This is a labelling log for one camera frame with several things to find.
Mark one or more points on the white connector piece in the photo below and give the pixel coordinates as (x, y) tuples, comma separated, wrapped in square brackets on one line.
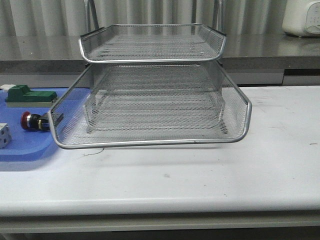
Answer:
[(6, 87)]

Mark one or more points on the white appliance on counter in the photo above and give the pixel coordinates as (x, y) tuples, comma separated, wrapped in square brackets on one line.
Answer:
[(302, 18)]

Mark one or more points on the silver metal rack frame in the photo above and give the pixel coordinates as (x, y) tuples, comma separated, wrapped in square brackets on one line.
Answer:
[(92, 20)]

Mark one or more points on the silver mesh top tray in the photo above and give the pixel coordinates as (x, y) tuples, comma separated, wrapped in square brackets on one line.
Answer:
[(147, 43)]

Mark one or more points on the white grey switch block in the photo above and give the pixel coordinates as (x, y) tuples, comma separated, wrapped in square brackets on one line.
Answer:
[(5, 135)]

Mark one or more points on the green terminal block module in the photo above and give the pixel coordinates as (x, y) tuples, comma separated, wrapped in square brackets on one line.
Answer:
[(21, 96)]

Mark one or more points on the red emergency stop button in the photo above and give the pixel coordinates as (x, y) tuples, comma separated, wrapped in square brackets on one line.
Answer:
[(35, 122)]

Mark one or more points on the blue plastic tray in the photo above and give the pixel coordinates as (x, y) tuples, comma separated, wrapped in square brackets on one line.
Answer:
[(31, 145)]

